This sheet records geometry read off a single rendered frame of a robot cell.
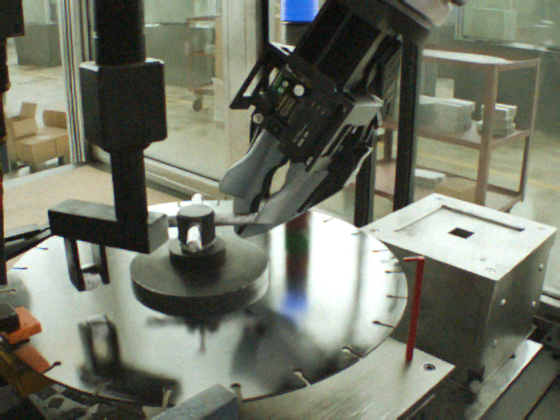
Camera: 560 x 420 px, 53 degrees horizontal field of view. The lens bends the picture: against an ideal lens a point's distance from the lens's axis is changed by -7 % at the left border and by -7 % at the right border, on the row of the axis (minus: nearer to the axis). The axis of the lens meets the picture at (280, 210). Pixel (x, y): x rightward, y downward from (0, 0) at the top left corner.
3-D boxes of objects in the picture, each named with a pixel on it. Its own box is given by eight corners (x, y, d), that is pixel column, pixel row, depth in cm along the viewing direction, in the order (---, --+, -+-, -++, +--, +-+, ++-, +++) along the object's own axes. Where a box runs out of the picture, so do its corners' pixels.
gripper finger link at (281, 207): (207, 246, 44) (273, 146, 40) (247, 231, 49) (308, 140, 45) (237, 275, 43) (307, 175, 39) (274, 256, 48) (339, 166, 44)
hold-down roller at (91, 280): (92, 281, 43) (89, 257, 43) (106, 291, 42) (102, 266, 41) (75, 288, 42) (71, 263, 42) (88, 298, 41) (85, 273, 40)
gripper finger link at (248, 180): (178, 219, 44) (240, 118, 41) (219, 207, 50) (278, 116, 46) (207, 247, 44) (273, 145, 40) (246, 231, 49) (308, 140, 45)
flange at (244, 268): (244, 316, 42) (243, 285, 41) (105, 294, 44) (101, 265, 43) (283, 251, 52) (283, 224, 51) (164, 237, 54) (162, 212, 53)
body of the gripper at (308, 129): (219, 113, 39) (318, -44, 35) (276, 111, 47) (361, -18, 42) (305, 185, 37) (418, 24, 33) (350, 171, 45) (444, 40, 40)
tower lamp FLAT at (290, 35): (298, 45, 73) (298, 21, 71) (326, 48, 70) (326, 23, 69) (272, 47, 70) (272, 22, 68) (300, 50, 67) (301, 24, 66)
